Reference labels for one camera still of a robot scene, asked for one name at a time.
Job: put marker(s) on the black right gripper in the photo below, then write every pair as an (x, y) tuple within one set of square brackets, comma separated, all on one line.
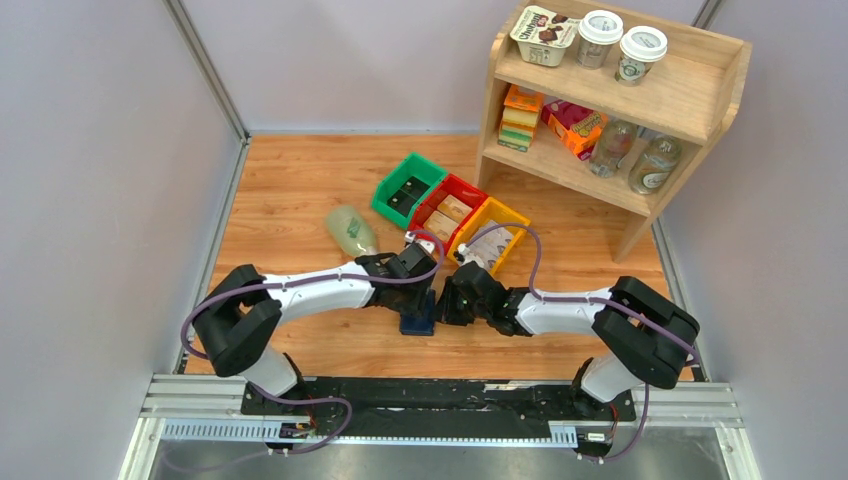
[(446, 314)]

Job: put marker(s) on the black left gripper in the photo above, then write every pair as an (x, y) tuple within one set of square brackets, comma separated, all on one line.
[(417, 306)]

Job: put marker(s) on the blue leather card holder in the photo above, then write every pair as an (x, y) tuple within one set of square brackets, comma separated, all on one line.
[(422, 324)]

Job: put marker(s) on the green liquid plastic bottle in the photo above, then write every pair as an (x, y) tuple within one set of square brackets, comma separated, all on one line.
[(351, 232)]

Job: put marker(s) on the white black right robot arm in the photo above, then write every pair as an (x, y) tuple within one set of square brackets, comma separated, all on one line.
[(649, 338)]

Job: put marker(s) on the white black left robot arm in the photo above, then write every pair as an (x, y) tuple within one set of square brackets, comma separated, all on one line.
[(236, 322)]

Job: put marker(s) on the silver cards in yellow bin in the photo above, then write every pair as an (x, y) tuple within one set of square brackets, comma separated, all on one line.
[(492, 245)]

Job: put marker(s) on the tan cards in red bin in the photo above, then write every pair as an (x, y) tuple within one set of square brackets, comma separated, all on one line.
[(447, 217)]

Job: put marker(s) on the black cards in green bin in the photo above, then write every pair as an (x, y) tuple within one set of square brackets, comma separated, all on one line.
[(408, 194)]

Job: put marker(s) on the yellow plastic bin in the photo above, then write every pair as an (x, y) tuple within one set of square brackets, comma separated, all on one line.
[(506, 217)]

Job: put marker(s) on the red plastic bin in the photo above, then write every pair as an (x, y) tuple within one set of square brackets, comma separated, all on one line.
[(450, 185)]

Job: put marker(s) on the green plastic bin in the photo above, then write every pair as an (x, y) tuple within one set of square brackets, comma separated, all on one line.
[(414, 165)]

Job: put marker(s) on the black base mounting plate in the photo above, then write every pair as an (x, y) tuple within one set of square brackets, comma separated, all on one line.
[(439, 408)]

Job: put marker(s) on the stack of sponges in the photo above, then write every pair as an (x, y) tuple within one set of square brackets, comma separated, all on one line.
[(522, 108)]

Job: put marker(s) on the orange pink snack box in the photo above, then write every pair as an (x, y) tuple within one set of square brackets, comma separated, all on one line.
[(577, 128)]

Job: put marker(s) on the left clear glass bottle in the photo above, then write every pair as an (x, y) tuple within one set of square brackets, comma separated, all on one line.
[(614, 143)]

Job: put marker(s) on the clear glass bottle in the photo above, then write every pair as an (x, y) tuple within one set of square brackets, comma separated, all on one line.
[(655, 164), (614, 143)]

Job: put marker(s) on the right clear glass bottle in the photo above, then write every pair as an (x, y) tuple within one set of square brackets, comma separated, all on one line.
[(655, 164)]

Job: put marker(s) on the wooden shelf unit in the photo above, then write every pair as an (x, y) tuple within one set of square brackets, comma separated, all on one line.
[(693, 94)]

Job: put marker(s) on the chobani yogurt cup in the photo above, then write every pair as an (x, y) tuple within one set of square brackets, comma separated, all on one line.
[(543, 36)]

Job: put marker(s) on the left white lidded coffee cup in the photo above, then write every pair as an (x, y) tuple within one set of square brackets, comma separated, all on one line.
[(599, 30)]

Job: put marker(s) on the white lidded coffee cup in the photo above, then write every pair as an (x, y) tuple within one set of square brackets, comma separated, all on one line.
[(641, 48), (599, 30)]

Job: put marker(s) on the right white lidded coffee cup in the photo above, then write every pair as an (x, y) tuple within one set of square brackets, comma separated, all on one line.
[(641, 48)]

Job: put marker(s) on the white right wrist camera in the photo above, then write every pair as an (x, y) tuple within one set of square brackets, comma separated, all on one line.
[(465, 255)]

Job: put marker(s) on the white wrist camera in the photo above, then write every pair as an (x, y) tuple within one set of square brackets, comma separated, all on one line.
[(465, 255), (423, 241)]

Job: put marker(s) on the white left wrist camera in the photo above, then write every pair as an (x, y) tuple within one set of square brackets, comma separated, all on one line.
[(423, 241)]

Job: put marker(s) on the aluminium frame rail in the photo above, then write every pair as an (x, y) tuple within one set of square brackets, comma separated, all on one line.
[(692, 432)]

